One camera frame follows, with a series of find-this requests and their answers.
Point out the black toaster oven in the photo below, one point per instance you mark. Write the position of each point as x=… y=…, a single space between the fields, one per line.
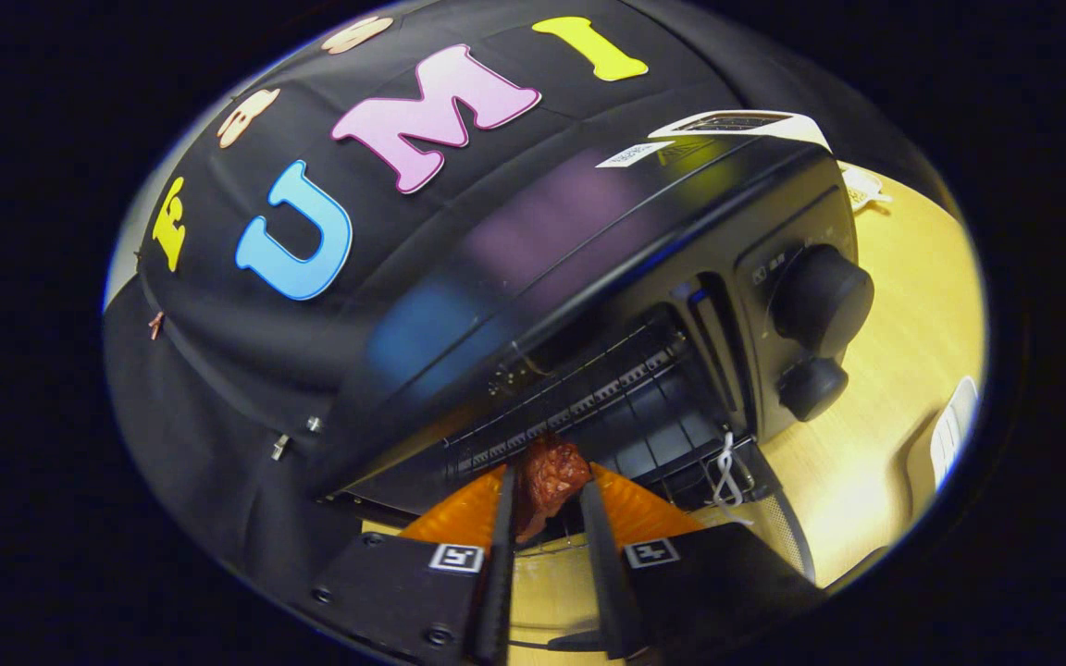
x=588 y=240

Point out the pink clip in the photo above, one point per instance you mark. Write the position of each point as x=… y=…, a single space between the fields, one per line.
x=156 y=325

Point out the white toaster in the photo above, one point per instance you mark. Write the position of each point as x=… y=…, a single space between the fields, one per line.
x=774 y=125

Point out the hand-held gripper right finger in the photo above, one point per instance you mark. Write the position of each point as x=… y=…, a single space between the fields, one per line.
x=607 y=573

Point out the reddish brown meat piece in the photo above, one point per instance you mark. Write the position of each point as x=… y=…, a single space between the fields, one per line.
x=551 y=476

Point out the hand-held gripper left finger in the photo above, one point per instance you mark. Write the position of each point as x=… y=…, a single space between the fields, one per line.
x=403 y=592

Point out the white ridged plate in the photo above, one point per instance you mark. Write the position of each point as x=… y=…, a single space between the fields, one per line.
x=954 y=435

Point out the black backdrop cloth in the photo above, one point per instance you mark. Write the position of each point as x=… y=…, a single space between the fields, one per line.
x=218 y=416

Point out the white divided bean dish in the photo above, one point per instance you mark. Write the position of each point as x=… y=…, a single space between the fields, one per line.
x=861 y=190

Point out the silver clip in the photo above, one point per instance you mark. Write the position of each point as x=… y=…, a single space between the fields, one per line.
x=280 y=447

